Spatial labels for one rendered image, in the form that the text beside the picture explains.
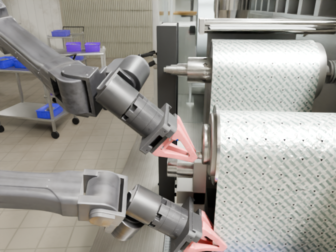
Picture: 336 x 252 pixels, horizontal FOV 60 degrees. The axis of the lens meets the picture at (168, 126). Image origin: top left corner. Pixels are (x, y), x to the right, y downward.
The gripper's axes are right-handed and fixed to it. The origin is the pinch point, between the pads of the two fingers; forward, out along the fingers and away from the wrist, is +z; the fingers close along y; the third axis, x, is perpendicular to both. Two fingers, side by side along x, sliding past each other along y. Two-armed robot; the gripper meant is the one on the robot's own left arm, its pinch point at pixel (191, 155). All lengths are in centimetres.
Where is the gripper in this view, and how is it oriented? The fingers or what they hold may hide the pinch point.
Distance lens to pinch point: 53.9
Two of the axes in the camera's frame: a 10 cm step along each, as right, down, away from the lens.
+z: 7.5, 6.1, 2.5
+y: -0.3, 4.2, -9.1
